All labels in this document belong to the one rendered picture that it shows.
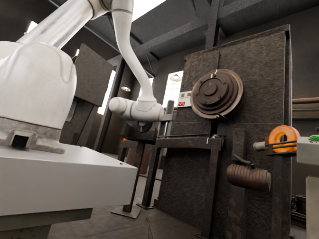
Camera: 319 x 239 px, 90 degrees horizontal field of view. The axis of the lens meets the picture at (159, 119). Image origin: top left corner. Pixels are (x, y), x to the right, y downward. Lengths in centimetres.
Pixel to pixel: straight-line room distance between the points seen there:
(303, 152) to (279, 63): 123
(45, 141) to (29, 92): 12
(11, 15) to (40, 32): 1102
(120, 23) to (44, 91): 54
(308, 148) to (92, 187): 49
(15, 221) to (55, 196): 8
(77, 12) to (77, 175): 69
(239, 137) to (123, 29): 102
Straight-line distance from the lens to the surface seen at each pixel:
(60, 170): 37
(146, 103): 80
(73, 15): 87
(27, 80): 48
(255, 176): 109
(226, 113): 139
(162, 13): 990
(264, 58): 172
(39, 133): 48
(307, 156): 50
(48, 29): 79
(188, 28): 673
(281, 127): 110
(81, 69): 352
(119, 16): 90
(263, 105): 151
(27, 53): 52
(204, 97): 143
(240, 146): 129
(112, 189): 43
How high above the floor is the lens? 49
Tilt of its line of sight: 13 degrees up
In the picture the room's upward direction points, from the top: 11 degrees clockwise
